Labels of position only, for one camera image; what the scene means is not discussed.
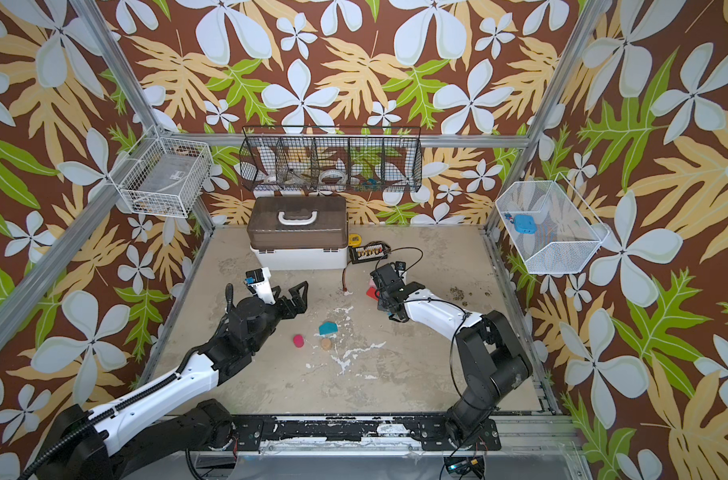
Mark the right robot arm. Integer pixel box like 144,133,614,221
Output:
370,262,533,448

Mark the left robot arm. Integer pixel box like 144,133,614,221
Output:
19,282,308,479

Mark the teal arch block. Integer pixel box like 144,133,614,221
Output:
318,321,338,336

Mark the yellow tape measure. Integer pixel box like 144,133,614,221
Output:
348,234,363,247

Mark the white box brown lid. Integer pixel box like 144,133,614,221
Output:
247,196,348,271

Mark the blue object in basket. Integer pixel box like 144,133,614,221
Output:
512,214,537,235

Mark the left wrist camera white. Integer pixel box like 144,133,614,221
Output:
244,267,276,305

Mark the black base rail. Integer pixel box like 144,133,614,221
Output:
232,412,501,453

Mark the black wire basket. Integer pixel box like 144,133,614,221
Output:
237,126,424,193

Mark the white wire basket left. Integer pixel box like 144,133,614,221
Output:
113,130,213,218

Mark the white wire basket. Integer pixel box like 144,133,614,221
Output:
113,130,213,218
495,175,610,276

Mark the white wire basket right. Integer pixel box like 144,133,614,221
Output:
495,175,610,276

